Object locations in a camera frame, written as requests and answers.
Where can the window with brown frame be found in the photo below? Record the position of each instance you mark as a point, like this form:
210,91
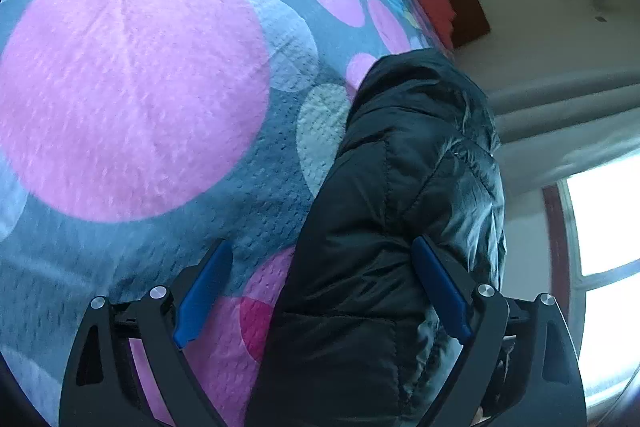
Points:
610,227

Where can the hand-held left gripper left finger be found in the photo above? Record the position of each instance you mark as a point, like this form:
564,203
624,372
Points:
202,297

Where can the dotted fleece blanket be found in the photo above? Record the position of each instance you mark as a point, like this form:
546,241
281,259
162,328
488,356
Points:
135,82

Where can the black puffer jacket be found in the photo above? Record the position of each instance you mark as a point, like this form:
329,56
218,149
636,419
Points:
390,207

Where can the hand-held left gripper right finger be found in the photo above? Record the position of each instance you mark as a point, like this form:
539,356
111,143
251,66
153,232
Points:
440,292

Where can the grey window curtain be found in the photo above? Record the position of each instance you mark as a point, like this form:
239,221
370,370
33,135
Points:
560,117

